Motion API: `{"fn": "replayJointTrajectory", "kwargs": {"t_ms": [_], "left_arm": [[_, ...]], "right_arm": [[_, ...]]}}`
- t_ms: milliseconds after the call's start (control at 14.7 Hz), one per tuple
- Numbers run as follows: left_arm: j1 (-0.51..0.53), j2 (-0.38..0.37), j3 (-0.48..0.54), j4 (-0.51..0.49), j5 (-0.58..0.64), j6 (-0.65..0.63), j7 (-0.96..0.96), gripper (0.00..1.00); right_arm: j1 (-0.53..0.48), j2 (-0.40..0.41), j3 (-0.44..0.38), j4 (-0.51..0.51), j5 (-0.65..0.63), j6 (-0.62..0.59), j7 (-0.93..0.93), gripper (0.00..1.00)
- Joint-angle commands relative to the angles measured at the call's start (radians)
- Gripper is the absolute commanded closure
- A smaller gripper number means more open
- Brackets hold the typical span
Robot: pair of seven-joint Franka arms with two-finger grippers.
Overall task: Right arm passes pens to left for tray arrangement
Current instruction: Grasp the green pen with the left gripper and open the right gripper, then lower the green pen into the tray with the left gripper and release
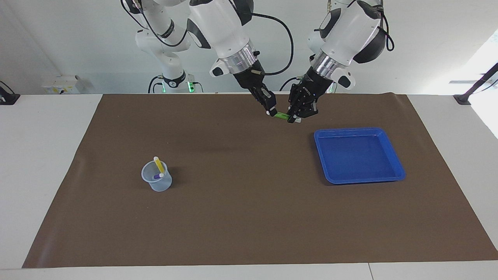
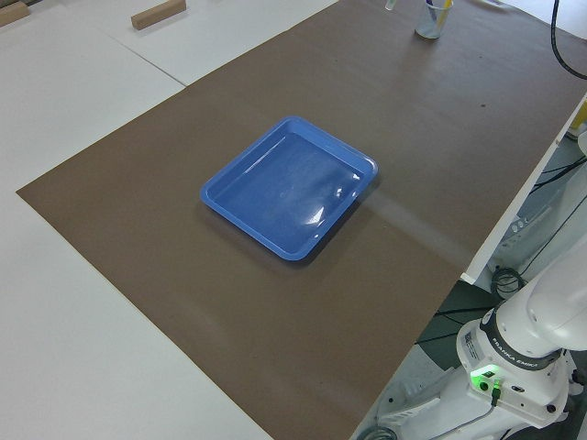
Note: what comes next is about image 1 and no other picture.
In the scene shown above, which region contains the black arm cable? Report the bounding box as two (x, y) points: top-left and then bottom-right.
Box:
(249, 12), (294, 76)
(379, 0), (395, 52)

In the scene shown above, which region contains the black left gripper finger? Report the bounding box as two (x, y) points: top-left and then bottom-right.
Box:
(299, 99), (319, 118)
(287, 86), (302, 123)

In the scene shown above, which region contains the white wall socket box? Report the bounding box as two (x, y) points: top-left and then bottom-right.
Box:
(42, 75), (84, 95)

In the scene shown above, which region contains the clear plastic cup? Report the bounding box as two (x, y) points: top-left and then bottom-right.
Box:
(141, 161), (172, 192)

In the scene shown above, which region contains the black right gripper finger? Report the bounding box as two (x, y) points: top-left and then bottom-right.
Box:
(260, 86), (278, 114)
(251, 89), (271, 116)

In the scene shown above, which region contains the black table clamp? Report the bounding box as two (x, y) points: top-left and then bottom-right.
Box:
(0, 81), (21, 105)

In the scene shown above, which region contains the black angled stand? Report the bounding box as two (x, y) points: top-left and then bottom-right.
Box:
(453, 62), (498, 105)

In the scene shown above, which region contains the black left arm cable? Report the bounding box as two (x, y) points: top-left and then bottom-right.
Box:
(379, 0), (395, 52)

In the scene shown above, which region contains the green marker pen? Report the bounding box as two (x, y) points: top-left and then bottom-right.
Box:
(267, 111), (302, 124)

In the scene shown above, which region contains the brown table mat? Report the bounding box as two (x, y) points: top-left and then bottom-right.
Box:
(22, 93), (498, 269)

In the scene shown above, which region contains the black base cable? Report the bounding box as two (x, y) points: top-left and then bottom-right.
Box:
(278, 77), (303, 92)
(148, 75), (165, 94)

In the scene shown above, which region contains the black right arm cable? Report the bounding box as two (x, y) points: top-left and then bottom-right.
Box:
(249, 12), (294, 76)

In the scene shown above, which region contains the blue plastic tray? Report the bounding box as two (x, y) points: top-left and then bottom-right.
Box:
(314, 127), (406, 185)

